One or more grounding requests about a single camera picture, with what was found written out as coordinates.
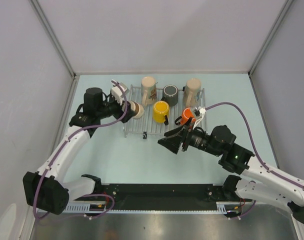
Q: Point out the stainless steel cup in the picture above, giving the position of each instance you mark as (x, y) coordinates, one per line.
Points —
(137, 110)

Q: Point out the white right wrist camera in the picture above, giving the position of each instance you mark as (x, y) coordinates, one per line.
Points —
(199, 114)

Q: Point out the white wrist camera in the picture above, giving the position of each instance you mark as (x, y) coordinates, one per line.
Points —
(117, 93)
(199, 114)

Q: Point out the orange mug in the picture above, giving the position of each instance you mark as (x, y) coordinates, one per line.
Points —
(184, 117)

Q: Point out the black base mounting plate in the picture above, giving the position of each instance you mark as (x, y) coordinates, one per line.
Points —
(166, 197)

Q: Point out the silver wire dish rack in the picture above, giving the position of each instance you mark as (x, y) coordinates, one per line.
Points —
(146, 126)

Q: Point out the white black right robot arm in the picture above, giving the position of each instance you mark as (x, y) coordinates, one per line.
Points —
(250, 178)

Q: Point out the beige decorated mug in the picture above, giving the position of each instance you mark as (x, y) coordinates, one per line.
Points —
(148, 91)

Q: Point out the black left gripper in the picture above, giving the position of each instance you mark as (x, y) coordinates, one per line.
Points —
(129, 114)

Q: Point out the yellow mug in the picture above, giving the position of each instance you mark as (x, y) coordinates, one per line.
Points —
(161, 112)

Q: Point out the white slotted cable duct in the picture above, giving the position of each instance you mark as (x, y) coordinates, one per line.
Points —
(84, 208)

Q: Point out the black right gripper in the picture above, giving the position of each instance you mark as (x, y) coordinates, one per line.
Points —
(173, 142)

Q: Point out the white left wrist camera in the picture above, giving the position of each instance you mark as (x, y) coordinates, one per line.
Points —
(117, 93)

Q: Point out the dark green mug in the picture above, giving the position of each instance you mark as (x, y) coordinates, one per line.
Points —
(170, 95)

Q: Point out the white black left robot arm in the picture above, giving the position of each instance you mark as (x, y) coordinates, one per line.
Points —
(45, 189)

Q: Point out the beige plain mug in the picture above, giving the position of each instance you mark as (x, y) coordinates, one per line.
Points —
(191, 93)

